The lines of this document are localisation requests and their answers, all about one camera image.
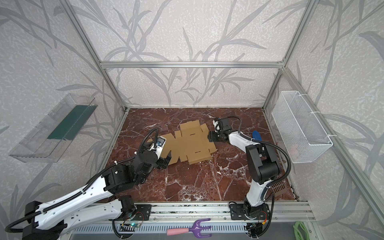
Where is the brown cardboard box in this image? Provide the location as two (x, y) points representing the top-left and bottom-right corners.
(160, 120), (217, 165)

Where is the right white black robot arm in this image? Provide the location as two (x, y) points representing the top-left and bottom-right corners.
(208, 116), (292, 217)

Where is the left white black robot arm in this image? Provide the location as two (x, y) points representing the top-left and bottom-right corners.
(5, 128), (172, 240)

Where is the small green lit circuit board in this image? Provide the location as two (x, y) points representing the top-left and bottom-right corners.
(119, 223), (142, 233)

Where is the purple pink garden fork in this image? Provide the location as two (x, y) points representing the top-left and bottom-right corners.
(167, 218), (212, 239)

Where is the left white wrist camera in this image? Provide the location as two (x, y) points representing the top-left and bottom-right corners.
(155, 137), (166, 158)

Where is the blue trowel wooden handle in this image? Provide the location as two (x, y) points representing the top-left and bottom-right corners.
(252, 131), (262, 141)

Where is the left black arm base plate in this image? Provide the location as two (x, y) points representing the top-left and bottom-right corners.
(118, 204), (152, 221)

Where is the aluminium front rail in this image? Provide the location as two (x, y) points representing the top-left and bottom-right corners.
(68, 201), (316, 224)

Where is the white wire mesh basket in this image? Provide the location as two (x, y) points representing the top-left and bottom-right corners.
(272, 91), (333, 164)

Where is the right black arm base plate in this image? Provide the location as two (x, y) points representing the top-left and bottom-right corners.
(229, 202), (270, 222)

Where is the clear plastic wall bin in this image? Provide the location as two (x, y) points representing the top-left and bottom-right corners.
(9, 94), (98, 163)

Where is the green coiled cable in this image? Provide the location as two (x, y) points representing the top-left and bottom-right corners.
(292, 221), (310, 240)

